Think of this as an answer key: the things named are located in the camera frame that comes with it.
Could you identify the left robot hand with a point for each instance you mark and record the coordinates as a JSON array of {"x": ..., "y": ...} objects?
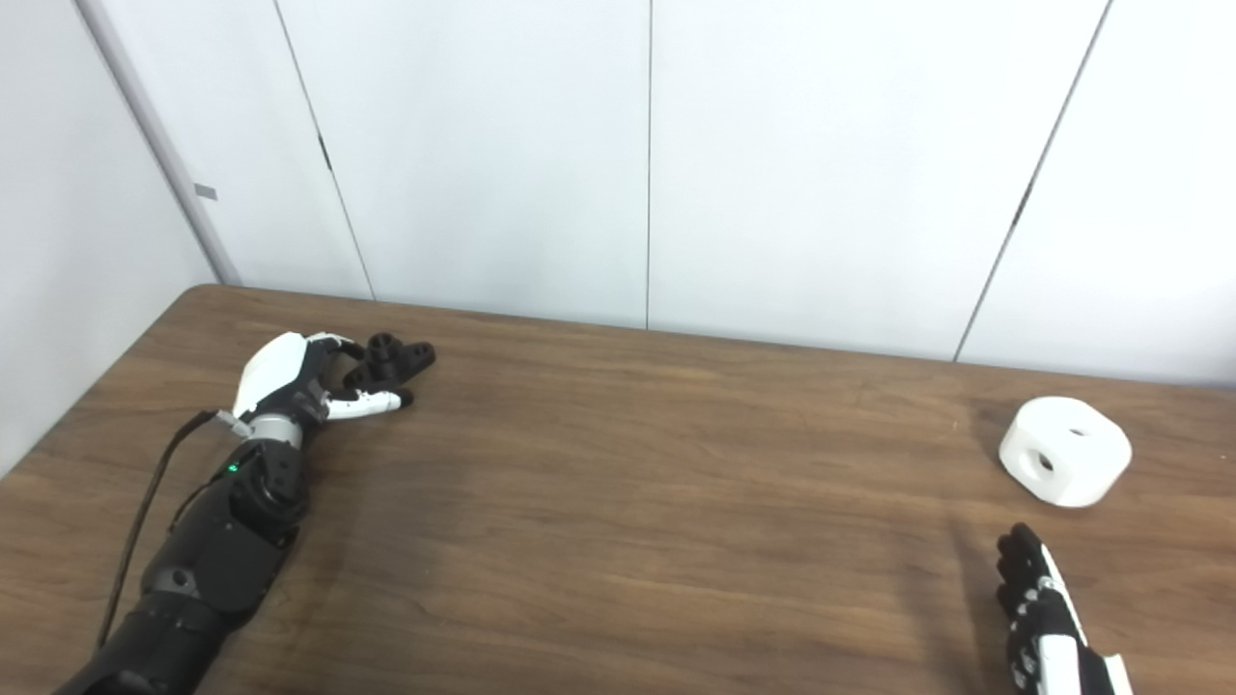
[{"x": 275, "y": 372}]

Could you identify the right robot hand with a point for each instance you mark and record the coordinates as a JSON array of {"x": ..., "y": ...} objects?
[{"x": 1053, "y": 656}]

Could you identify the black flanged holder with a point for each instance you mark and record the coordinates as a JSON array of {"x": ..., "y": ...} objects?
[{"x": 391, "y": 359}]

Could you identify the round white piece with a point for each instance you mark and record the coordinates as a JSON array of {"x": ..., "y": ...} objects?
[{"x": 1072, "y": 434}]

